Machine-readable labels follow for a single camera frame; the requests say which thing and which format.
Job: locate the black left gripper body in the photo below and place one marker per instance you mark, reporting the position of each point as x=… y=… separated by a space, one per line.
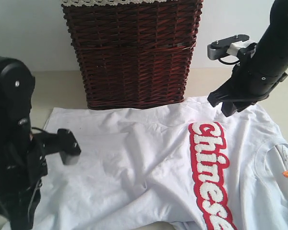
x=23 y=161

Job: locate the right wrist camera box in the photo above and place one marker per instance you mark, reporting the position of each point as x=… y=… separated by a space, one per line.
x=229 y=46

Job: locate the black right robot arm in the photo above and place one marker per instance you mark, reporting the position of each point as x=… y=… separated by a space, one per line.
x=277 y=31

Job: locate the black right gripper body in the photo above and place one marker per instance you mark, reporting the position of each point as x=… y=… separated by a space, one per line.
x=261 y=68

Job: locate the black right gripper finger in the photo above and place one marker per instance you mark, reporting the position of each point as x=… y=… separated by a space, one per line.
x=224 y=94
x=229 y=108

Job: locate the dark red wicker basket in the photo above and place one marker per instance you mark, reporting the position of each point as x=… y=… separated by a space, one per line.
x=134 y=55

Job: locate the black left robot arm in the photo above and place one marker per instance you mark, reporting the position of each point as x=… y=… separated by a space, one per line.
x=16 y=88

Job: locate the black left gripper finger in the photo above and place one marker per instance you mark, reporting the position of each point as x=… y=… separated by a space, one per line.
x=5 y=208
x=23 y=209

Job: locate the white t-shirt with red lettering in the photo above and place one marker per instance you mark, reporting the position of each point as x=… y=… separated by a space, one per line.
x=185 y=164

